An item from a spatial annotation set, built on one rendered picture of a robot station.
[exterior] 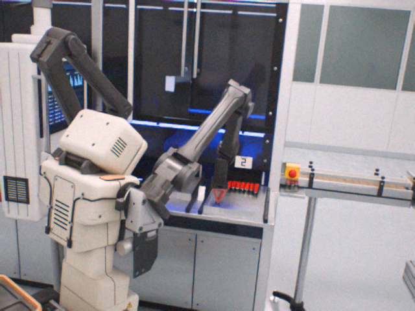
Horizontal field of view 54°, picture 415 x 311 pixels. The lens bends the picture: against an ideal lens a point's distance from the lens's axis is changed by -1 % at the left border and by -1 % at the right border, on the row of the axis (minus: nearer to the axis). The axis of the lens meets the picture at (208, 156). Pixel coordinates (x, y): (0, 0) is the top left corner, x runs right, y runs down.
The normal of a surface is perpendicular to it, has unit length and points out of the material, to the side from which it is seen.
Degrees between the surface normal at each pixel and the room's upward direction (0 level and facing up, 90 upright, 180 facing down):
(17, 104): 90
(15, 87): 90
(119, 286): 90
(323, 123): 90
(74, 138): 48
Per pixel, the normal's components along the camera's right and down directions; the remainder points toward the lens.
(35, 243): -0.17, 0.26
